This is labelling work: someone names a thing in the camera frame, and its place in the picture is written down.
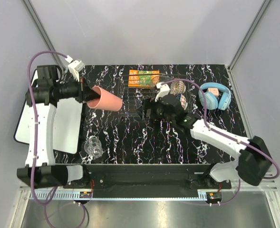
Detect clear glass cup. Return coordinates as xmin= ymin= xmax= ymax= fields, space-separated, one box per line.
xmin=84 ymin=136 xmax=104 ymax=159

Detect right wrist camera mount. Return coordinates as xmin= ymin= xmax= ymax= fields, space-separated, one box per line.
xmin=155 ymin=82 xmax=170 ymax=102

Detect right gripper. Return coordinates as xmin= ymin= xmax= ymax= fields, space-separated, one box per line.
xmin=135 ymin=96 xmax=175 ymax=124

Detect pink cube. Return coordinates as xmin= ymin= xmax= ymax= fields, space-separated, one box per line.
xmin=207 ymin=87 xmax=219 ymax=97

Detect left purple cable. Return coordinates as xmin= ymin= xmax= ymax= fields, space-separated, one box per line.
xmin=27 ymin=51 xmax=89 ymax=228

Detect beige patterned bowl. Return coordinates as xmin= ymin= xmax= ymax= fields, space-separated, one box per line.
xmin=170 ymin=81 xmax=186 ymax=95

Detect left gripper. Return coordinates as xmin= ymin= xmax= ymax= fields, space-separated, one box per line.
xmin=55 ymin=74 xmax=101 ymax=103

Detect white board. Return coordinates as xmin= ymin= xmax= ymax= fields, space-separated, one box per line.
xmin=13 ymin=68 xmax=85 ymax=155

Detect blue triangle pattern bowl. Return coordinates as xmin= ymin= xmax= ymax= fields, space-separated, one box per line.
xmin=176 ymin=94 xmax=188 ymax=110

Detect purple cable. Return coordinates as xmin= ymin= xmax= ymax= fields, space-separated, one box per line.
xmin=27 ymin=51 xmax=89 ymax=228
xmin=161 ymin=79 xmax=280 ymax=206

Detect pink plastic cup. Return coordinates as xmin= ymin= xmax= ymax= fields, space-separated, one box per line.
xmin=87 ymin=86 xmax=123 ymax=112

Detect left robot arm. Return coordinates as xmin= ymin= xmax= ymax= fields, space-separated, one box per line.
xmin=17 ymin=65 xmax=94 ymax=189

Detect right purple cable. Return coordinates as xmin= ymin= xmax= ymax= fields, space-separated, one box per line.
xmin=161 ymin=79 xmax=280 ymax=206

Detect orange patterned box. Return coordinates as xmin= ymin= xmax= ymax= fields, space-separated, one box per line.
xmin=128 ymin=70 xmax=159 ymax=88

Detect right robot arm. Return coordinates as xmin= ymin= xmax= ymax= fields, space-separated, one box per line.
xmin=136 ymin=95 xmax=271 ymax=189

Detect light blue headphones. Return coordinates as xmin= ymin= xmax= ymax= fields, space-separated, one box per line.
xmin=198 ymin=82 xmax=232 ymax=111

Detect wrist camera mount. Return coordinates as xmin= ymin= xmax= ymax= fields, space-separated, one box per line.
xmin=155 ymin=82 xmax=170 ymax=102
xmin=65 ymin=55 xmax=85 ymax=82

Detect wire dish rack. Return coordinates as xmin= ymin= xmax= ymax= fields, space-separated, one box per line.
xmin=117 ymin=73 xmax=187 ymax=120

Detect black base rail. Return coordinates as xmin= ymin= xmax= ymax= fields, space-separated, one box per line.
xmin=66 ymin=164 xmax=232 ymax=199

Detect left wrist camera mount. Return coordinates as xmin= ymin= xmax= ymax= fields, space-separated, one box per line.
xmin=65 ymin=55 xmax=85 ymax=82

